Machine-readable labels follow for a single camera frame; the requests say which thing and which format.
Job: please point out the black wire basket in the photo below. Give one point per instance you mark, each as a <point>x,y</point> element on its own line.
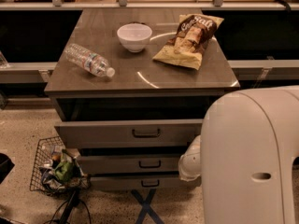
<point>49,153</point>

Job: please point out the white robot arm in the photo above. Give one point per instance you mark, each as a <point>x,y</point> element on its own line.
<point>244,155</point>

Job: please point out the grey drawer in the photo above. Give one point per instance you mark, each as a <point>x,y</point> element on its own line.
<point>129,133</point>
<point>127,182</point>
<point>99,165</point>

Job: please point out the clear plastic water bottle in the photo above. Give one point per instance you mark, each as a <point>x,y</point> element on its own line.
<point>92,62</point>

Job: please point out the grey top drawer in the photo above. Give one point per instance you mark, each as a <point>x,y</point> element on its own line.
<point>129,133</point>

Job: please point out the yellow brown chip bag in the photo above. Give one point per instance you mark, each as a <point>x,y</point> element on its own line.
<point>189,44</point>

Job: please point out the green crumpled wrapper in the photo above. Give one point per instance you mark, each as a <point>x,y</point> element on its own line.
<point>64,171</point>

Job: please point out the white ceramic bowl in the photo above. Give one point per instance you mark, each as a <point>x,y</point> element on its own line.
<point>134,36</point>

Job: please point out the grey drawer cabinet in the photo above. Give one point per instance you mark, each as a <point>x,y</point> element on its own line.
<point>138,77</point>

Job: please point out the grey bottom drawer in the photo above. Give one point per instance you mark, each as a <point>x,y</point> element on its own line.
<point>127,182</point>

